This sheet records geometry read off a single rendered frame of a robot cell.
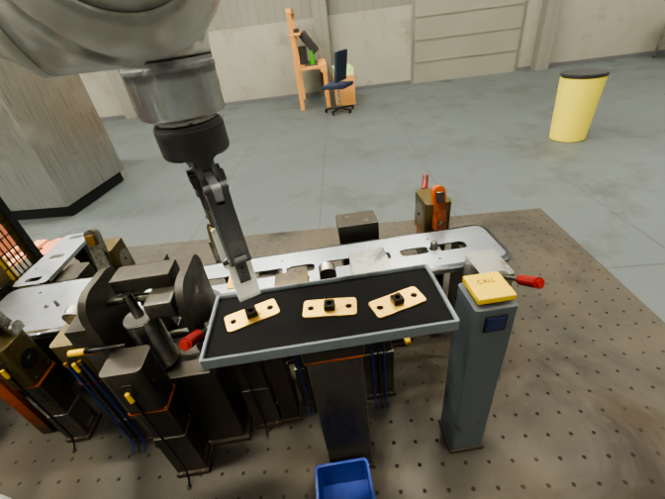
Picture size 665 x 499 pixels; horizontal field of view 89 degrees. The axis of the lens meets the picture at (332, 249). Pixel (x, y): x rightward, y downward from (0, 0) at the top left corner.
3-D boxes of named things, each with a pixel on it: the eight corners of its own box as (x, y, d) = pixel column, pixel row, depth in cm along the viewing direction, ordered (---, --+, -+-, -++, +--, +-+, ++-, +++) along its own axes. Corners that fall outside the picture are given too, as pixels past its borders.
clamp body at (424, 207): (430, 270, 130) (436, 182, 110) (444, 295, 119) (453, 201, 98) (409, 274, 130) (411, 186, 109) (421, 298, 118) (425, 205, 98)
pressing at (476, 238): (478, 220, 102) (479, 216, 101) (521, 264, 83) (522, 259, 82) (13, 290, 98) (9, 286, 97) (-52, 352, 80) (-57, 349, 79)
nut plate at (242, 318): (274, 299, 57) (272, 293, 56) (281, 313, 54) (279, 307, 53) (224, 318, 54) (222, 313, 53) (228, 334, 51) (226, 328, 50)
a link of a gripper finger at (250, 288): (246, 249, 43) (248, 252, 43) (259, 291, 47) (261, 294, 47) (224, 257, 42) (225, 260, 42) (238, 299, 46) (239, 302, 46)
